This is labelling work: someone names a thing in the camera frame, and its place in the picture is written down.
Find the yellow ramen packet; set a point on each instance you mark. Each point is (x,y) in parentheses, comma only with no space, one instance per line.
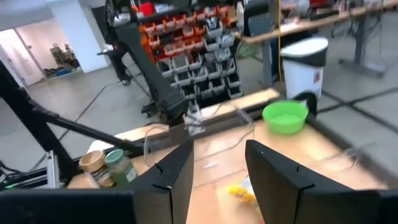
(242,191)

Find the tan lid jar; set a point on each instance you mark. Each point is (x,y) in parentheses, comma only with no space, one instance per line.
(93,163)

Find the green lid herb jar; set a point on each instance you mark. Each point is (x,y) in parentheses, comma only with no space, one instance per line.
(119,168)

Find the green bundle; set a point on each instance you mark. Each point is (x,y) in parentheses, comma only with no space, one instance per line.
(247,49)

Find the parts bin storage rack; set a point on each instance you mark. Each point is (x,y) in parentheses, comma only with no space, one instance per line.
(202,62)

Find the green plastic bowl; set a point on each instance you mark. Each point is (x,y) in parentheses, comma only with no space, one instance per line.
(284,119)

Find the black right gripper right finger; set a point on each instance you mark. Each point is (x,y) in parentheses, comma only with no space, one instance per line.
(286,199)

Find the white square pillar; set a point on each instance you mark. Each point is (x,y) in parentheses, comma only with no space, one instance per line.
(77,37)

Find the clear plastic bin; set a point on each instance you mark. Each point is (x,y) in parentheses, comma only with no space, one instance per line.
(217,146)

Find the white trash bin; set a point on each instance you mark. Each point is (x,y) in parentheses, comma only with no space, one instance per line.
(303,77)

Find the black rolling cart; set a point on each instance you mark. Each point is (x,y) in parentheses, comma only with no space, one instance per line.
(119,67)

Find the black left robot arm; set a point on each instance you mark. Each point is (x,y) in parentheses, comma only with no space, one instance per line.
(155,77)

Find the silver aluminium extrusion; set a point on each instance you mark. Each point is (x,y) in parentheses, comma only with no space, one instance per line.
(53,171)

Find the cluttered shelf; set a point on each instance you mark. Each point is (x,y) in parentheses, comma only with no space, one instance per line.
(63,59)

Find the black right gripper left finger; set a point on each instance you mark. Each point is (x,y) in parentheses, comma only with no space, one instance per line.
(168,193)

